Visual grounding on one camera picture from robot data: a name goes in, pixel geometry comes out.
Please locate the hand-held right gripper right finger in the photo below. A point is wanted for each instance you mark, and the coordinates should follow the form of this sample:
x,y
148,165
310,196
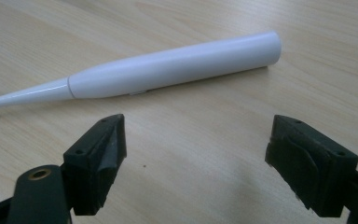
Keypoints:
x,y
313,168

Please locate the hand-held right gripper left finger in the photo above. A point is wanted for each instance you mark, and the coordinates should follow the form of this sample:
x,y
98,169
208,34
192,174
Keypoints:
x,y
96,161

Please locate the white electric toothbrush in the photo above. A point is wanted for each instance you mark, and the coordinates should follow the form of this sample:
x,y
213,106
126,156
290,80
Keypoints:
x,y
174,68

